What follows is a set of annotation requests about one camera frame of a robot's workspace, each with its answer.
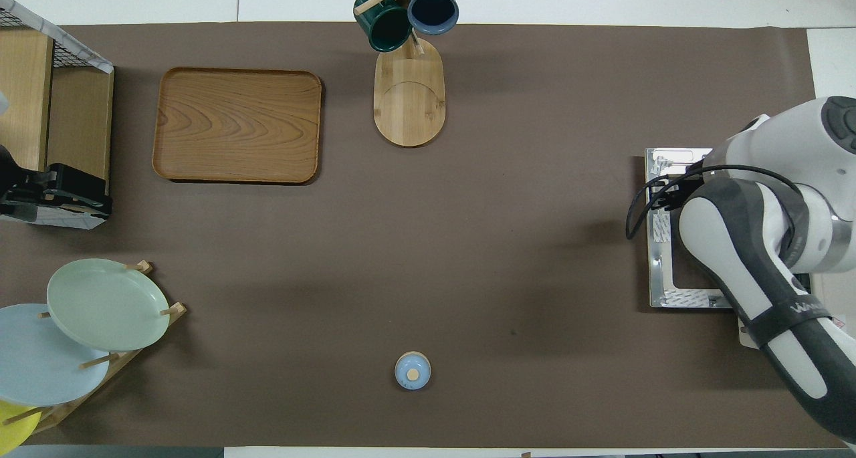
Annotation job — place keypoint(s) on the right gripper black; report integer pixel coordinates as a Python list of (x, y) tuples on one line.
[(679, 189)]

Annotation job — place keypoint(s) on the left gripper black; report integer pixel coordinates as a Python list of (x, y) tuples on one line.
[(77, 185)]

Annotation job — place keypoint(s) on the white toaster oven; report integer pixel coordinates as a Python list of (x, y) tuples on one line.
[(662, 264)]

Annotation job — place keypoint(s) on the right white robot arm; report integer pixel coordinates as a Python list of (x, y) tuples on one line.
[(749, 257)]

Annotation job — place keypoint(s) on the wooden stepped shelf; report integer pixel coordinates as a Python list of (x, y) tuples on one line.
[(80, 124)]

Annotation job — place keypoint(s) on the pale green plate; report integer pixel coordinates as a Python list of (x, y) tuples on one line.
[(107, 304)]

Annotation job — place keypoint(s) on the marble pattern sheet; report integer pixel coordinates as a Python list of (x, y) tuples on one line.
[(87, 58)]

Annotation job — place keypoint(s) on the wooden serving tray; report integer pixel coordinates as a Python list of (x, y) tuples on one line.
[(234, 124)]

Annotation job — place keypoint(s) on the light blue racked plate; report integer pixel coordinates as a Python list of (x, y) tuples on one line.
[(33, 364)]

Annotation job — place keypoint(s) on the wooden plate rack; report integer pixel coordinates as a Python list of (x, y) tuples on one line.
[(124, 366)]

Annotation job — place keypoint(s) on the brown table mat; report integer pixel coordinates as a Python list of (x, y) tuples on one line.
[(468, 244)]

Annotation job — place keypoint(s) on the yellow plate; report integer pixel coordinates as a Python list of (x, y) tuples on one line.
[(13, 428)]

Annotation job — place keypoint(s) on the wooden mug tree stand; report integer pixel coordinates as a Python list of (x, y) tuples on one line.
[(408, 103)]

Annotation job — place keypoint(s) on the blue mug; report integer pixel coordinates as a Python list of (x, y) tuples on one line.
[(433, 10)]

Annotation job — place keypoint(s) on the small blue lidded jar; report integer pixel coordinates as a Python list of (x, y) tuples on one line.
[(412, 371)]

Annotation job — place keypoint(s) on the dark green mug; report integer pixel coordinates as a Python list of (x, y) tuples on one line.
[(384, 27)]

